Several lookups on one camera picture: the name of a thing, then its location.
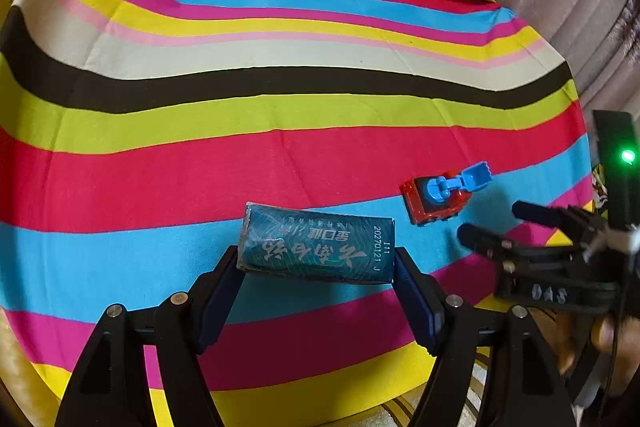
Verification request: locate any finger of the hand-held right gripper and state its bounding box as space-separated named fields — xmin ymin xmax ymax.
xmin=512 ymin=200 xmax=609 ymax=234
xmin=457 ymin=223 xmax=587 ymax=274

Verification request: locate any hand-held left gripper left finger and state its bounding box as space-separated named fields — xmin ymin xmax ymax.
xmin=55 ymin=246 xmax=246 ymax=427

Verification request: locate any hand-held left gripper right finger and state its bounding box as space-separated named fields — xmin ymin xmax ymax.
xmin=392 ymin=247 xmax=576 ymax=427

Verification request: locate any red and blue toy excavator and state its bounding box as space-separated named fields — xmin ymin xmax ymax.
xmin=399 ymin=161 xmax=494 ymax=226

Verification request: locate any teal toothpaste box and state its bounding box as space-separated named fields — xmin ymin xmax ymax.
xmin=237 ymin=202 xmax=397 ymax=284

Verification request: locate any person's right hand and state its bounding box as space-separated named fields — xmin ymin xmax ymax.
xmin=527 ymin=307 xmax=640 ymax=401

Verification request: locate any green cartoon mat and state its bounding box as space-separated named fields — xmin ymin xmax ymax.
xmin=590 ymin=163 xmax=609 ymax=208

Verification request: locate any beige gold striped cushion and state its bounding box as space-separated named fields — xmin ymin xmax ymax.
xmin=380 ymin=346 xmax=502 ymax=427

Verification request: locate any multicolour striped cloth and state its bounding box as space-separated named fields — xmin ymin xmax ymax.
xmin=0 ymin=0 xmax=594 ymax=427

